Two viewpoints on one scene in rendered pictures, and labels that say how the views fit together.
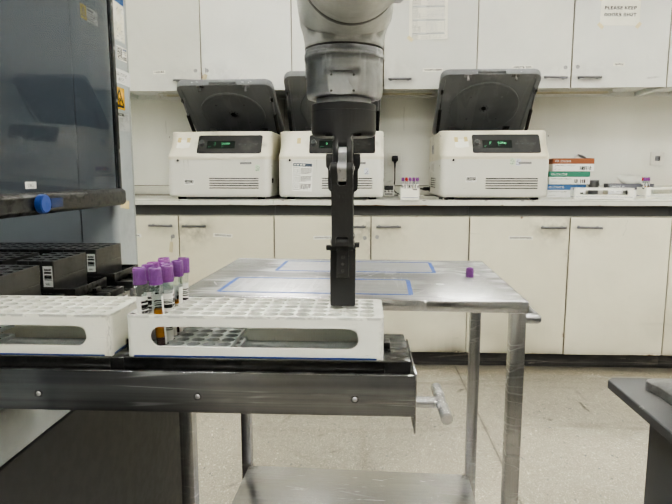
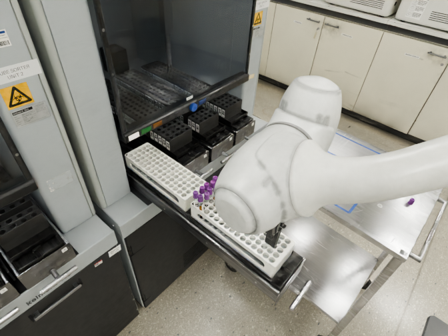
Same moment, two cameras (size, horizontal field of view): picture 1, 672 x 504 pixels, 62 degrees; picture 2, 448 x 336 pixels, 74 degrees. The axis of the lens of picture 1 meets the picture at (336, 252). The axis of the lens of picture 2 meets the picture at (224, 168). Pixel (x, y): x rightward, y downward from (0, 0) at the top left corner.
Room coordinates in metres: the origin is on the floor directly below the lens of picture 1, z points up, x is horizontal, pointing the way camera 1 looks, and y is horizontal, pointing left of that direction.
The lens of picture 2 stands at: (0.23, -0.15, 1.52)
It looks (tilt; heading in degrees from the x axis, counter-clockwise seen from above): 42 degrees down; 35
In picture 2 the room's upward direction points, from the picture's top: 4 degrees clockwise
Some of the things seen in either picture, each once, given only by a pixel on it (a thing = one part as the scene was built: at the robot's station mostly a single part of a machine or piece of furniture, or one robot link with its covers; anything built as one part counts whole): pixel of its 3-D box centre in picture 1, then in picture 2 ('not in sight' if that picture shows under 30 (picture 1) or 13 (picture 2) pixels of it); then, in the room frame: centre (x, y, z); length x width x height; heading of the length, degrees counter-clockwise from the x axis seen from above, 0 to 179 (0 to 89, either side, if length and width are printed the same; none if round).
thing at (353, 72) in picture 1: (343, 78); not in sight; (0.67, -0.01, 1.13); 0.09 x 0.09 x 0.06
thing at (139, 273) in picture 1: (143, 314); (196, 205); (0.64, 0.22, 0.86); 0.02 x 0.02 x 0.11
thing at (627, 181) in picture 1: (628, 186); not in sight; (3.29, -1.69, 0.97); 0.24 x 0.12 x 0.13; 76
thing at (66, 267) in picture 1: (65, 273); (207, 123); (1.00, 0.49, 0.85); 0.12 x 0.02 x 0.06; 177
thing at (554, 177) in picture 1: (565, 177); not in sight; (3.36, -1.36, 1.01); 0.23 x 0.12 x 0.08; 87
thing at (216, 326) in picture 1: (261, 331); (239, 229); (0.68, 0.09, 0.83); 0.30 x 0.10 x 0.06; 87
